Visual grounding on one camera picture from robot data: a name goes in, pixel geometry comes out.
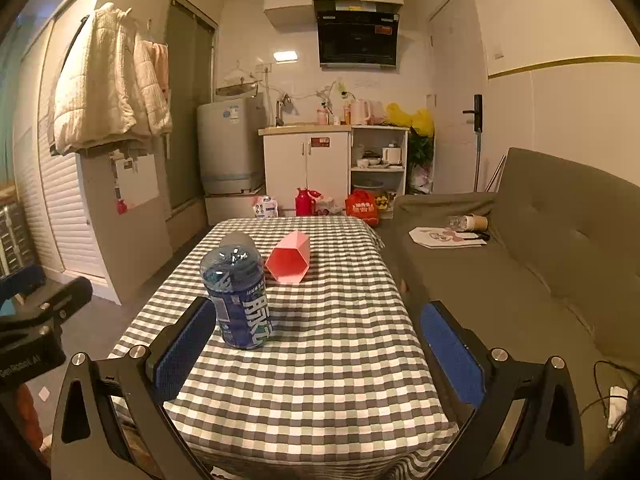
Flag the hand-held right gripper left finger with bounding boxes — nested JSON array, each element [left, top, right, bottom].
[[50, 296, 218, 480]]

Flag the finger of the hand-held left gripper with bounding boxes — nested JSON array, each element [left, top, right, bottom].
[[0, 276, 94, 335], [0, 264, 47, 307]]

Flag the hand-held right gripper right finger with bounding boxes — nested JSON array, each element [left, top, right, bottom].
[[419, 300, 586, 480]]

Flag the pink hexagonal cup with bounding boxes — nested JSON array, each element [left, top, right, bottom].
[[264, 230, 311, 286]]

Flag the grey ribbed crate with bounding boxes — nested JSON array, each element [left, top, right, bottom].
[[0, 202, 37, 277]]

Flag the blue plastic bottle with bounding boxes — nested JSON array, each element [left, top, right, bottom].
[[200, 230, 275, 350]]

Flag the white louvered wardrobe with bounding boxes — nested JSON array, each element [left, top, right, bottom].
[[12, 0, 174, 306]]

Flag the printed paper sheet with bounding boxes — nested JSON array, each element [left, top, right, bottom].
[[408, 226, 487, 249]]

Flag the checkered tablecloth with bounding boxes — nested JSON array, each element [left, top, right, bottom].
[[107, 216, 462, 480]]

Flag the olive green sofa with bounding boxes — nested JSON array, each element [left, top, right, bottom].
[[392, 147, 640, 467]]

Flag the small printed white box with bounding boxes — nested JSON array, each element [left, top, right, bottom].
[[252, 194, 280, 219]]

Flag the red shopping bag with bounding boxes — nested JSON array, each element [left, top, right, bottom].
[[344, 189, 381, 226]]

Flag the white power adapter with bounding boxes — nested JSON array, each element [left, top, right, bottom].
[[607, 385, 630, 429]]

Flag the red thermos jug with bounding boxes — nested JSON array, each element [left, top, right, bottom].
[[294, 187, 321, 217]]

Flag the white open shelf unit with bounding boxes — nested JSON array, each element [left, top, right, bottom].
[[349, 125, 411, 202]]

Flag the white washing machine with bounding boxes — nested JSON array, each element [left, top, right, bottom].
[[196, 92, 266, 197]]

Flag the green plant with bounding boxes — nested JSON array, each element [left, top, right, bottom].
[[408, 127, 435, 172]]

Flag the white puffer jacket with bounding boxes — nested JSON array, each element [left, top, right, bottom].
[[52, 2, 174, 156]]

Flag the white sink cabinet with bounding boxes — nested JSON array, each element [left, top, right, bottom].
[[258, 125, 352, 217]]

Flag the frosted sliding door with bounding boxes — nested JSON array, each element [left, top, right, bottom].
[[164, 0, 219, 212]]

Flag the yellow plastic bag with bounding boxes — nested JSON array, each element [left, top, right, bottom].
[[385, 102, 435, 137]]

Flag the pink garment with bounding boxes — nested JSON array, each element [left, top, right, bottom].
[[149, 41, 171, 97]]

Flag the metal faucet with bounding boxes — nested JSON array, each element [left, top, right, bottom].
[[275, 93, 294, 127]]

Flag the white electric kettle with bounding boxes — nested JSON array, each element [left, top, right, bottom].
[[349, 99, 372, 126]]

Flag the white door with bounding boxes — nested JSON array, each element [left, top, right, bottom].
[[428, 0, 490, 194]]

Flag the black range hood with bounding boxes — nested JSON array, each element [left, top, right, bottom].
[[313, 0, 404, 69]]

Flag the white wall calendar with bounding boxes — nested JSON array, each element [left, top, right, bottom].
[[110, 152, 160, 214]]

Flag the mop handle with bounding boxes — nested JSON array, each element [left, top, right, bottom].
[[474, 129, 484, 192]]

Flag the black door lock handle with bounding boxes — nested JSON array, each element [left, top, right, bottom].
[[462, 94, 484, 132]]

